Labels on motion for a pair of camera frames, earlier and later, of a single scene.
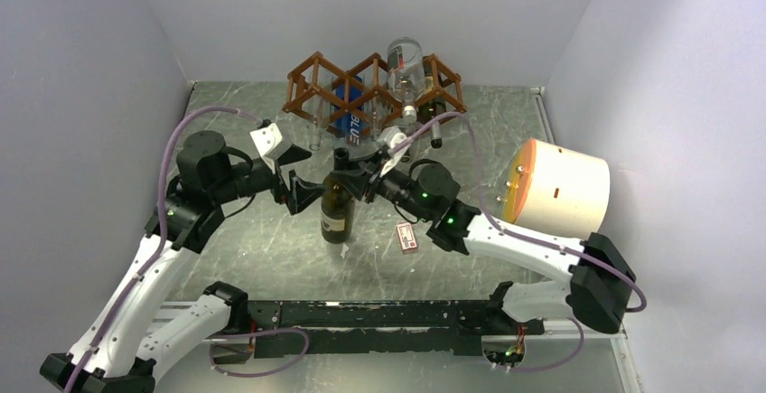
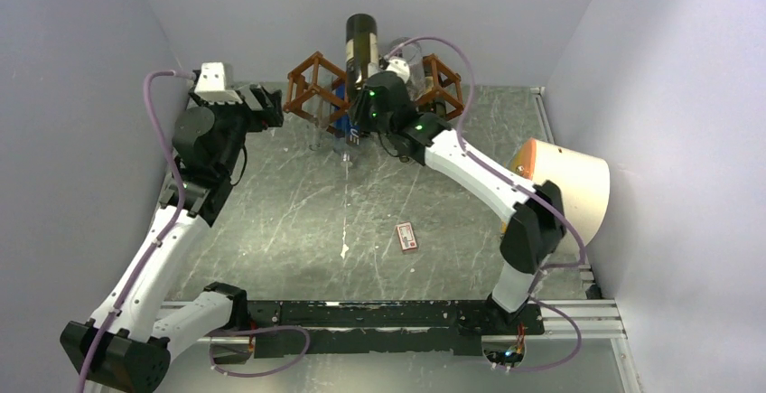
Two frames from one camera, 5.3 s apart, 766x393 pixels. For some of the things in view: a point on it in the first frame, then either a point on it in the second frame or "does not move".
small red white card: x=406 y=238 does not move
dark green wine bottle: x=338 y=205 -> x=361 y=51
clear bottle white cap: x=406 y=74 does not move
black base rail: x=449 y=328 does not move
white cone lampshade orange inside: x=559 y=191 does not move
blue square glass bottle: x=350 y=109 does not move
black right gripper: x=367 y=173 -> x=358 y=111
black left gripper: x=301 y=195 -> x=271 y=115
